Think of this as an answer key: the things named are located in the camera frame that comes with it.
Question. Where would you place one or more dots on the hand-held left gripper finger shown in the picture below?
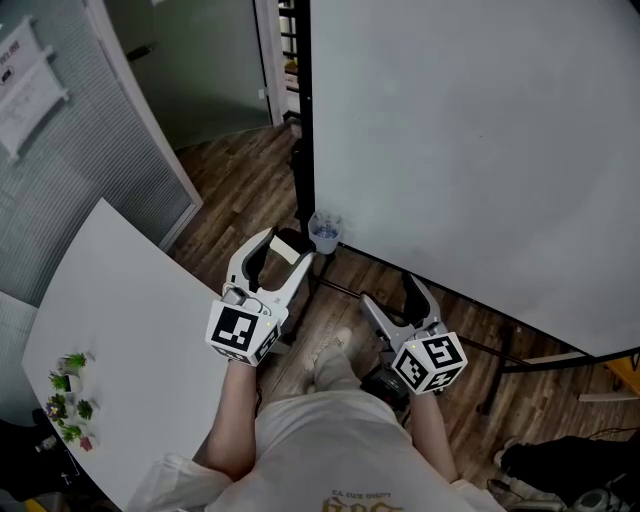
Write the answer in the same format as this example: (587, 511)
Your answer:
(245, 260)
(297, 277)

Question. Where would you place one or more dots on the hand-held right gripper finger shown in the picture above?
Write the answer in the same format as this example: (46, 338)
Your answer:
(382, 317)
(422, 302)

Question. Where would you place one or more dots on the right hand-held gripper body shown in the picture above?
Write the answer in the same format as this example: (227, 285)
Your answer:
(430, 365)

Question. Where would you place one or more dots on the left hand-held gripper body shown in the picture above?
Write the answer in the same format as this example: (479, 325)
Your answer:
(240, 332)

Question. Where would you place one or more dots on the white whiteboard eraser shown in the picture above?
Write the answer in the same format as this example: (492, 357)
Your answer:
(285, 249)

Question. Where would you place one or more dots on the clear plastic cup holder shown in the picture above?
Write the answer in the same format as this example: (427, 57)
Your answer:
(325, 237)

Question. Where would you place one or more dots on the person's left forearm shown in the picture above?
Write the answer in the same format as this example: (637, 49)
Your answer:
(230, 420)

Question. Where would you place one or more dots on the person's right forearm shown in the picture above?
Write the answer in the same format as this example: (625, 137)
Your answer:
(432, 440)

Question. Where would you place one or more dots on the large white whiteboard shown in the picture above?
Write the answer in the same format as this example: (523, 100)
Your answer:
(304, 125)

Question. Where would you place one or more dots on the black waist device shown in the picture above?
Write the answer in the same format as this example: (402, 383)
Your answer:
(385, 387)

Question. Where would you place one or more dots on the person's light shoe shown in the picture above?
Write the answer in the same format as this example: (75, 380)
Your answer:
(330, 345)

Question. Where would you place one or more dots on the person's beige trouser leg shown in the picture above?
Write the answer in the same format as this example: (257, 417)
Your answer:
(335, 375)

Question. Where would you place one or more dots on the white table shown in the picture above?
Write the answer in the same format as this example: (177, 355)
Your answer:
(135, 325)

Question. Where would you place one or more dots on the person's white shirt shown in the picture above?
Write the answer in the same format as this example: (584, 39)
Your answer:
(325, 460)

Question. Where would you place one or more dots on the black bag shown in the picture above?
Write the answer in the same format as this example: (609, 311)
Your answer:
(565, 462)

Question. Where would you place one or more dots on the group of small potted plants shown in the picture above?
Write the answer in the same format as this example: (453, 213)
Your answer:
(70, 400)

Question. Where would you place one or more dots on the frosted glass door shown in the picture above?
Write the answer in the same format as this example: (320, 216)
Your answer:
(200, 75)

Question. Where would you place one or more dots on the yellow wooden cabinet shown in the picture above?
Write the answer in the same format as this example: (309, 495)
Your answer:
(625, 375)

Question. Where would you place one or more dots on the black shelf rack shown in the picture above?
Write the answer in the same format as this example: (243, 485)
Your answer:
(289, 55)

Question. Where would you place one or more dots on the black chair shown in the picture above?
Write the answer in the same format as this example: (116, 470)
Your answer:
(25, 470)

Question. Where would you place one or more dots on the white wall document holder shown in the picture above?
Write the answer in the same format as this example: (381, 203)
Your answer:
(22, 95)

